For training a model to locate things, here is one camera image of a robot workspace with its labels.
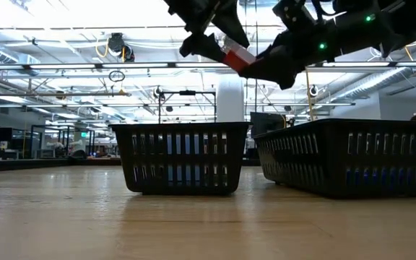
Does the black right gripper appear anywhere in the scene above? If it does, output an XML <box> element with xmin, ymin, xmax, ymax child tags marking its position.
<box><xmin>238</xmin><ymin>21</ymin><xmax>342</xmax><ymax>91</ymax></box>

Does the small black slotted basket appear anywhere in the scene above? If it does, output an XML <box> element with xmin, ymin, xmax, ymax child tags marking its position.
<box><xmin>109</xmin><ymin>121</ymin><xmax>251</xmax><ymax>196</ymax></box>

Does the black aluminium table frame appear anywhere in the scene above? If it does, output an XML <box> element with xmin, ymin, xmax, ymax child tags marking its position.
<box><xmin>0</xmin><ymin>157</ymin><xmax>263</xmax><ymax>173</ymax></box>

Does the black perforated computer case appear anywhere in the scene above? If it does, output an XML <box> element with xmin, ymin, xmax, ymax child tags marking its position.
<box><xmin>250</xmin><ymin>111</ymin><xmax>287</xmax><ymax>139</ymax></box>

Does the blue box with white label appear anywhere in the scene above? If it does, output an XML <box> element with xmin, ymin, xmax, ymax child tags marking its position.
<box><xmin>344</xmin><ymin>168</ymin><xmax>416</xmax><ymax>187</ymax></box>

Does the red plug charger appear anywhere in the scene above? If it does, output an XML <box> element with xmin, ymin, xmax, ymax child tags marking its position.
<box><xmin>221</xmin><ymin>35</ymin><xmax>258</xmax><ymax>73</ymax></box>

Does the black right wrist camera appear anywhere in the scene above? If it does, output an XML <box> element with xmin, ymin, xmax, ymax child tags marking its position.
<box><xmin>272</xmin><ymin>0</ymin><xmax>318</xmax><ymax>34</ymax></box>

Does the yellow hanging cable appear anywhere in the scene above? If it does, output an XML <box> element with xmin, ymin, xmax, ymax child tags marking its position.
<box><xmin>304</xmin><ymin>68</ymin><xmax>318</xmax><ymax>122</ymax></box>

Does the black ceiling cord reel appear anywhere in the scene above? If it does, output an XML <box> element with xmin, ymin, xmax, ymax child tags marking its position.
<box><xmin>106</xmin><ymin>32</ymin><xmax>136</xmax><ymax>64</ymax></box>

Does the black background rig frame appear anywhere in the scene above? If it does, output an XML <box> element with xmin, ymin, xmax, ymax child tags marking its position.
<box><xmin>157</xmin><ymin>90</ymin><xmax>218</xmax><ymax>124</ymax></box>

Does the white building pillar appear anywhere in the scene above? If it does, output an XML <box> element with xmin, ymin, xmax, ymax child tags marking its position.
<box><xmin>217</xmin><ymin>74</ymin><xmax>246</xmax><ymax>124</ymax></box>

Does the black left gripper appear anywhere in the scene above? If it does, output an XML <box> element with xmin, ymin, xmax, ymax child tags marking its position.
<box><xmin>162</xmin><ymin>0</ymin><xmax>251</xmax><ymax>63</ymax></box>

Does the long black slotted basket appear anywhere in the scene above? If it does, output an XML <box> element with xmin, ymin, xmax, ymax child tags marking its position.
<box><xmin>253</xmin><ymin>118</ymin><xmax>416</xmax><ymax>199</ymax></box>

